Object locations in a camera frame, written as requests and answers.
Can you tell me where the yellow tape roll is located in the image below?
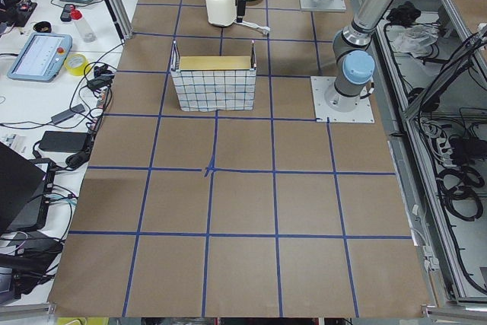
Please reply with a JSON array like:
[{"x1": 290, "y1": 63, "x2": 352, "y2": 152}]
[{"x1": 64, "y1": 53, "x2": 88, "y2": 76}]

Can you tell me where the black power adapter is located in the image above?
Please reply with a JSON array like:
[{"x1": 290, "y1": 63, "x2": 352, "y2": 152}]
[{"x1": 39, "y1": 131, "x2": 90, "y2": 152}]

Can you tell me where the white toaster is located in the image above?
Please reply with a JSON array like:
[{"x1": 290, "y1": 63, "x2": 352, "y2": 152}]
[{"x1": 205, "y1": 0, "x2": 237, "y2": 27}]

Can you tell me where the clear bottle red cap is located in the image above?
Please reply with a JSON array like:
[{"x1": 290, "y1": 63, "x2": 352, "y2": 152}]
[{"x1": 70, "y1": 8, "x2": 97, "y2": 43}]

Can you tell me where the wire basket with wood shelf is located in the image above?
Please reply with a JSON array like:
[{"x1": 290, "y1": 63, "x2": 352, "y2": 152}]
[{"x1": 170, "y1": 42, "x2": 257, "y2": 112}]

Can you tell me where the black laptop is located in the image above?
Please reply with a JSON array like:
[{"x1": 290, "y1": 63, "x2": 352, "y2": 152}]
[{"x1": 1, "y1": 144, "x2": 55, "y2": 234}]

